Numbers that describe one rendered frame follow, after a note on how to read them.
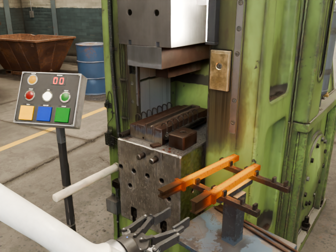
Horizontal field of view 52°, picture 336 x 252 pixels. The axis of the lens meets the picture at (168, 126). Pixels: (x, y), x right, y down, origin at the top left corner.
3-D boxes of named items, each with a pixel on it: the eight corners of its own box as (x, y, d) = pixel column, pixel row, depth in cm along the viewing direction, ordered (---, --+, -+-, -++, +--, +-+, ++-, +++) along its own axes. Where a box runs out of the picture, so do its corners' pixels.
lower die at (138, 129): (162, 145, 162) (162, 128, 159) (130, 136, 173) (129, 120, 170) (207, 122, 194) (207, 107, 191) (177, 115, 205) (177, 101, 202)
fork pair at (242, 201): (254, 211, 110) (255, 205, 109) (239, 204, 114) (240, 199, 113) (288, 185, 125) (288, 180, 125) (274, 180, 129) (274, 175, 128)
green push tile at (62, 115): (67, 122, 173) (69, 108, 175) (53, 121, 174) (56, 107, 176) (68, 123, 175) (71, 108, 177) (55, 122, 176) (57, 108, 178)
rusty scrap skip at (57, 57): (40, 82, 726) (35, 41, 698) (-17, 74, 811) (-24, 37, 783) (80, 73, 826) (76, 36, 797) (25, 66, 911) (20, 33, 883)
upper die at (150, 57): (161, 69, 150) (161, 47, 147) (127, 65, 161) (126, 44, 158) (209, 58, 182) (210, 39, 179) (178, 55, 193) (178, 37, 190)
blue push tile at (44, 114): (49, 121, 175) (51, 107, 177) (36, 120, 176) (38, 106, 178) (51, 122, 177) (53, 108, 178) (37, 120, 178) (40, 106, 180)
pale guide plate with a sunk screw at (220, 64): (227, 91, 147) (229, 51, 142) (208, 88, 152) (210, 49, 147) (229, 90, 149) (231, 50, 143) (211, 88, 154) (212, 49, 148)
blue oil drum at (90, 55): (97, 96, 610) (94, 46, 581) (72, 93, 637) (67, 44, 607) (117, 90, 659) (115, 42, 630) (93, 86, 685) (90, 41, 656)
